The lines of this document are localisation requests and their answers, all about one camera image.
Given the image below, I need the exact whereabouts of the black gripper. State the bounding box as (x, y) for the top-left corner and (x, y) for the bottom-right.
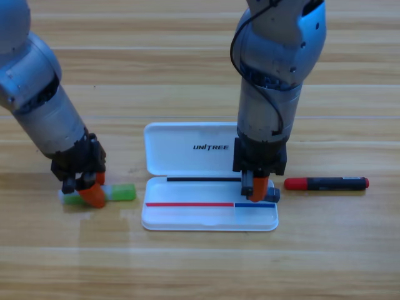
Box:
(51, 132), (107, 209)
(232, 136), (288, 203)

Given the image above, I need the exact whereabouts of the dark blue eraser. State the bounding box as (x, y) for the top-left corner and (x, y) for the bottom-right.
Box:
(265, 187), (281, 203)

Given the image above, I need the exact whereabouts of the red and black marker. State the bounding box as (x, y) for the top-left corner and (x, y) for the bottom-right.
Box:
(283, 176), (370, 191)

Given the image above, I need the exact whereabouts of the white Unitree pencil case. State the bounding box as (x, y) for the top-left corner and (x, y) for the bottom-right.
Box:
(141, 121), (279, 233)

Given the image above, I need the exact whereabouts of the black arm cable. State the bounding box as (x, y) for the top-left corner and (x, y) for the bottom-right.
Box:
(229, 0), (284, 136)

